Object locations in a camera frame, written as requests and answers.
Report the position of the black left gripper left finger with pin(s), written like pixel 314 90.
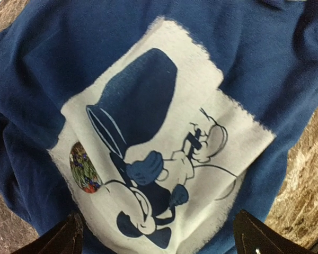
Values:
pixel 65 237

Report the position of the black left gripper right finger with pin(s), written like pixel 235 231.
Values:
pixel 253 236

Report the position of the blue printed t-shirt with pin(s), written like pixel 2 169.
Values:
pixel 186 109

